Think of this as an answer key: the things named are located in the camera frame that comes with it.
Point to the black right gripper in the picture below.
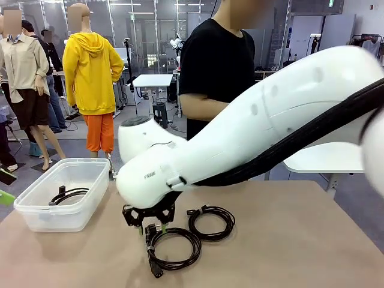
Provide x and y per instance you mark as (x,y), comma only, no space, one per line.
(159,207)

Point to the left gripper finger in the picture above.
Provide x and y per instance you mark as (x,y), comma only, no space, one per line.
(6,199)
(7,175)

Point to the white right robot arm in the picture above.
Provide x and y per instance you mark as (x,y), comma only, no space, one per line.
(270,99)

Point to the person's right forearm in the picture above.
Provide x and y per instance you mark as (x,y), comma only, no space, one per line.
(204,108)

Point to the translucent plastic storage bin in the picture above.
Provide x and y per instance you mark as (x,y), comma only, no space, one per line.
(69,216)

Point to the person in dark jacket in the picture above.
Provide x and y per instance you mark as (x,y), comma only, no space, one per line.
(54,90)

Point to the grey step stool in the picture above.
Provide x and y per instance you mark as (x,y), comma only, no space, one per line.
(160,111)

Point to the mannequin in beige shirt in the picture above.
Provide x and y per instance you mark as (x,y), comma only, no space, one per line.
(21,60)

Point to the mannequin in yellow hoodie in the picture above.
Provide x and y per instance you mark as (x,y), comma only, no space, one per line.
(90,75)

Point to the white height-adjustable desk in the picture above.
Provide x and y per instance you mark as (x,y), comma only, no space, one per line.
(153,80)

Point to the black-haired person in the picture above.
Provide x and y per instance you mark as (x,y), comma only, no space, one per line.
(27,27)

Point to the person in black t-shirt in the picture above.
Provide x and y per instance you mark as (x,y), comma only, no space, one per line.
(216,60)

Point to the white humanoid robot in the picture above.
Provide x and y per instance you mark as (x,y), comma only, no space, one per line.
(177,43)

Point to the white shoe rack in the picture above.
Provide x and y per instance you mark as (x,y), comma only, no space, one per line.
(265,73)

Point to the black stand white top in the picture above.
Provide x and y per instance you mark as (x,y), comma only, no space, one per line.
(313,48)

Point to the grey partition panel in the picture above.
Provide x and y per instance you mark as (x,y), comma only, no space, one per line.
(336,30)

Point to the black clothes rack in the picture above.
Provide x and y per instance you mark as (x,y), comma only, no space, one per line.
(367,37)

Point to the black camera tripod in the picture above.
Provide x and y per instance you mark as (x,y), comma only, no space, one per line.
(129,60)

